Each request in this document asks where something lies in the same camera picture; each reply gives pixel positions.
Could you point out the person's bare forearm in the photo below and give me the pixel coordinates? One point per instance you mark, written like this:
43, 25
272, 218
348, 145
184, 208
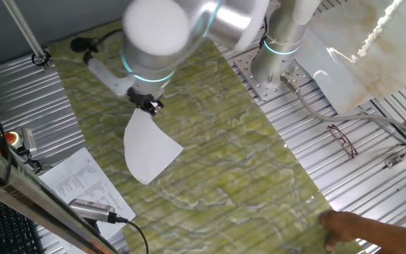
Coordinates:
393, 240

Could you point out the silver depth camera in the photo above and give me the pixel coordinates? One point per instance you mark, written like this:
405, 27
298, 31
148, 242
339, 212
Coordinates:
90, 210

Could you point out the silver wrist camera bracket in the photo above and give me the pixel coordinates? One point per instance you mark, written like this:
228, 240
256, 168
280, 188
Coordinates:
109, 79

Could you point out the red-framed eyeglasses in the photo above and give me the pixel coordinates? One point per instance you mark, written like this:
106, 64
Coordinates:
344, 141

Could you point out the white paper with printed list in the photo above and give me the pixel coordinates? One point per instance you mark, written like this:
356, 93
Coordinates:
83, 176

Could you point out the white paper sheet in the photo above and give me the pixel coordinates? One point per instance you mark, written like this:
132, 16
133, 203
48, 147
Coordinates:
150, 151

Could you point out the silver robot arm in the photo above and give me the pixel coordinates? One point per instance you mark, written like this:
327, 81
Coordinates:
160, 35

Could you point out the grey box device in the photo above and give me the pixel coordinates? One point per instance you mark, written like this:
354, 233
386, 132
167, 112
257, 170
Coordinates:
29, 140

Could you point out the white marble-pattern sheet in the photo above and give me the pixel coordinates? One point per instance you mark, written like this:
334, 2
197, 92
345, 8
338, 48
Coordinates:
382, 53

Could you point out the red emergency stop button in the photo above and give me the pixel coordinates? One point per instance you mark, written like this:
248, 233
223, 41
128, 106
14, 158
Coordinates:
12, 138

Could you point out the aluminium camera support pole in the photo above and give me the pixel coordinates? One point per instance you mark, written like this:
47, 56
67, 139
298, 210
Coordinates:
23, 28

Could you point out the person's hand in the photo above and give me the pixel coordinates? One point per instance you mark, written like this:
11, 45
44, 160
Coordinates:
340, 225

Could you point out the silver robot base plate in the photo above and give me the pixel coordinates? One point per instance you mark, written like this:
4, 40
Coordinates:
247, 68

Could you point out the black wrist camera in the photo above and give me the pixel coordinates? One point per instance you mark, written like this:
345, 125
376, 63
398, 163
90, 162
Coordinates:
81, 44

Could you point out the green marble-pattern mat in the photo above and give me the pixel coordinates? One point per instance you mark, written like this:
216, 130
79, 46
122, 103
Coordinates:
231, 158

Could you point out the aluminium frame beam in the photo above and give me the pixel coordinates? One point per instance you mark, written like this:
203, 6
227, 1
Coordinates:
30, 190

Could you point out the black mount clamp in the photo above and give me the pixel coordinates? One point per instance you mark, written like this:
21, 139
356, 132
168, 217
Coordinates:
30, 162

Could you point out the black keyboard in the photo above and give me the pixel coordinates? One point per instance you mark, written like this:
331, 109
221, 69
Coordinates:
5, 229

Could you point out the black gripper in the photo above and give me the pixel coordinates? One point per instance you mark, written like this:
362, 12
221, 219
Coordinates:
141, 98

